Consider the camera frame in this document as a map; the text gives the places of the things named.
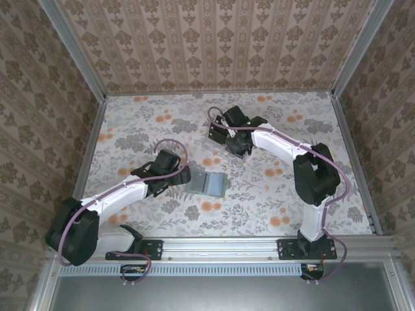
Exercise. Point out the green card holder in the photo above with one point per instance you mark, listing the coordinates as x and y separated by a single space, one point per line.
215 184

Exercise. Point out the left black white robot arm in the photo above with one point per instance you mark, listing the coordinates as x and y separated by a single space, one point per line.
116 197

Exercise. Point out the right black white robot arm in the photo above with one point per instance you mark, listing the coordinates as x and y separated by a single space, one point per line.
275 139

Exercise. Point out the floral patterned table cover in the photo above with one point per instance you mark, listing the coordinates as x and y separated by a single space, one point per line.
227 220

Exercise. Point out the grey metal sheet panel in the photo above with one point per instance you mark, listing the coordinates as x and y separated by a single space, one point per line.
220 294

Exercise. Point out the thin aluminium rail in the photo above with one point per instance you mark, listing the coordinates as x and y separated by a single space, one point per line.
220 93

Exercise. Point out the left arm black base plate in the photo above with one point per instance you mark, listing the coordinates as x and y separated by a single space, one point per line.
155 250

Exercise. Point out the aluminium mounting rail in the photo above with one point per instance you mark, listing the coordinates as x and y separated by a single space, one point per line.
220 247

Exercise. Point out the aluminium side rail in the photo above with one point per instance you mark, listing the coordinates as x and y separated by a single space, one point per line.
90 145
346 129

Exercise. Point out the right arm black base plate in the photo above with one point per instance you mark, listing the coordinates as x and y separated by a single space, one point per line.
285 251

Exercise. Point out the aluminium frame post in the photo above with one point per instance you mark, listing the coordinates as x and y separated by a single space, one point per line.
74 48
360 48

